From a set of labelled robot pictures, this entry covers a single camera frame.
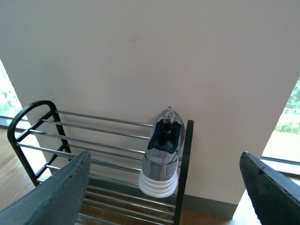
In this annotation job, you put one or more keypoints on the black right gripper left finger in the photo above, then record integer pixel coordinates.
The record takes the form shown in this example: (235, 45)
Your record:
(57, 201)

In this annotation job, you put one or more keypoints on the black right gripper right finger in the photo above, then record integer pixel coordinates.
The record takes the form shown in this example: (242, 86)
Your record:
(275, 197)

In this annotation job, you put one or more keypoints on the grey sneaker white sole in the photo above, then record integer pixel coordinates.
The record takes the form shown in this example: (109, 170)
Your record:
(159, 173)

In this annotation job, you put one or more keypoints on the black metal shoe rack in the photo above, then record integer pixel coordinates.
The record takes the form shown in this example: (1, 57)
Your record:
(45, 139)

